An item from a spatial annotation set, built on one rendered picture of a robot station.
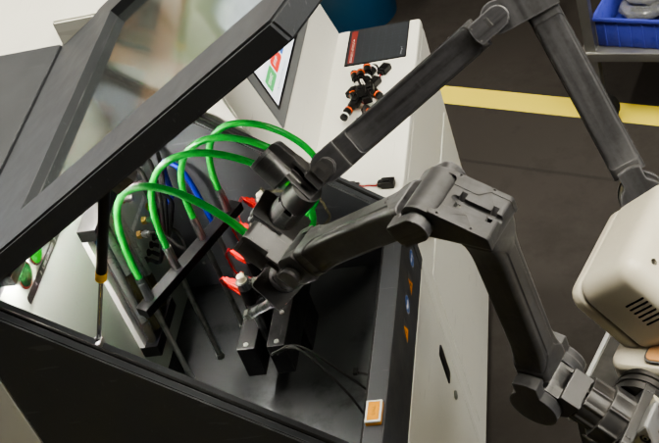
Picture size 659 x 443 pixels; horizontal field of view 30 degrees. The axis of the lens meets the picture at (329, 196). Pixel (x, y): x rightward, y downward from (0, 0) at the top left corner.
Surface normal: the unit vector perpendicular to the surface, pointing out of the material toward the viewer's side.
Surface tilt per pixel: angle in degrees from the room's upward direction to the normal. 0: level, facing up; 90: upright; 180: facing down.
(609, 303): 90
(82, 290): 90
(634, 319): 90
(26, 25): 0
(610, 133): 58
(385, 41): 0
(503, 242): 88
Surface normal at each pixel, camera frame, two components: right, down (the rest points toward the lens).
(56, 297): 0.95, -0.14
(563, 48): -0.13, 0.14
